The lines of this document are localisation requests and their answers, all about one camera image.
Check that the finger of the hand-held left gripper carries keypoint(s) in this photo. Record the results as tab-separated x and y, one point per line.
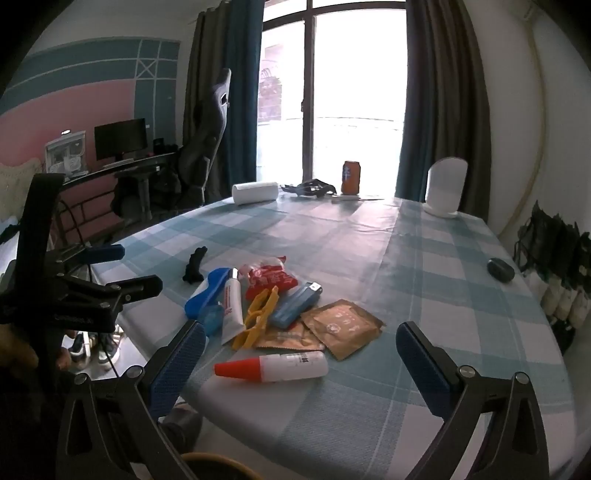
138	286
107	253

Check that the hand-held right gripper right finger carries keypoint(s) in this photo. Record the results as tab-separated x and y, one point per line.
425	369

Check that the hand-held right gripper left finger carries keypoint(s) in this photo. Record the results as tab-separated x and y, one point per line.
178	364

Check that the white tube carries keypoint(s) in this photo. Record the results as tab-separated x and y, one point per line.
232	309

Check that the white bottle with red cap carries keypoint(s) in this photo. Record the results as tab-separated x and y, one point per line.
277	367

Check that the yellow rimmed trash bin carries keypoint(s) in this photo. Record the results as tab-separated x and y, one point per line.
217	459

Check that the red snack packet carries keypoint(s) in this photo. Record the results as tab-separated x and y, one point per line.
268	279

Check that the cream lace cloth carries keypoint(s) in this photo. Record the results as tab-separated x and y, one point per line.
18	184

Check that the small blue bottle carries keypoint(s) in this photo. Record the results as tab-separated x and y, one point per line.
212	319

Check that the person's left shoe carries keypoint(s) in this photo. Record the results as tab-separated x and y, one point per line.
182	424

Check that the white and black sneakers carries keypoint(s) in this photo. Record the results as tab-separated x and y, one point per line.
108	350

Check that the blue plastic case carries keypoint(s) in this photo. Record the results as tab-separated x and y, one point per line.
210	288

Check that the white printed box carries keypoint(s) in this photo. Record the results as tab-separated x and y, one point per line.
67	154

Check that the large brown foil packet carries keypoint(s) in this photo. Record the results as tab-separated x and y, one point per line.
344	328

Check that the white keyboard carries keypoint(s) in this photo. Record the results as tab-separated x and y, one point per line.
117	163

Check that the yellow plastic clip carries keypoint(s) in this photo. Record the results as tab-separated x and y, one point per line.
258	318

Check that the black computer desk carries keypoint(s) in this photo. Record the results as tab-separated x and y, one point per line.
138	164

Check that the small brown foil packet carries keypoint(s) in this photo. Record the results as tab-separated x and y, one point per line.
286	342

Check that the black computer monitor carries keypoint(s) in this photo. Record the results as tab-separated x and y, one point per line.
121	138

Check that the black oval case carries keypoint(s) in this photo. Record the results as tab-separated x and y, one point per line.
501	269

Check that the blue lighter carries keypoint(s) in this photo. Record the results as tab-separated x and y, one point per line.
293	307

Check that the grey gaming chair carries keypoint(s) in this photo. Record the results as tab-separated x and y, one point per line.
203	152

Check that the white paper roll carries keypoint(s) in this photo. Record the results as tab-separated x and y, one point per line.
255	192

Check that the row of white bottles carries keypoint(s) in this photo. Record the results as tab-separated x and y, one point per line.
565	300

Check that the white round device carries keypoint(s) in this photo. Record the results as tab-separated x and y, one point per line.
445	189

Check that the pile of dark bags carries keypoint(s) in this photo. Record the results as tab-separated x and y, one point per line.
554	240

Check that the dark blue-grey curtain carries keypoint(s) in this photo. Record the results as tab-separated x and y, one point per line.
443	92
221	92

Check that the orange drink can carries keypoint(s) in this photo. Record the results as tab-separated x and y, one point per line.
351	179

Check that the glass balcony door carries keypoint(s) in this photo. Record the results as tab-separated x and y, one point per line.
355	92

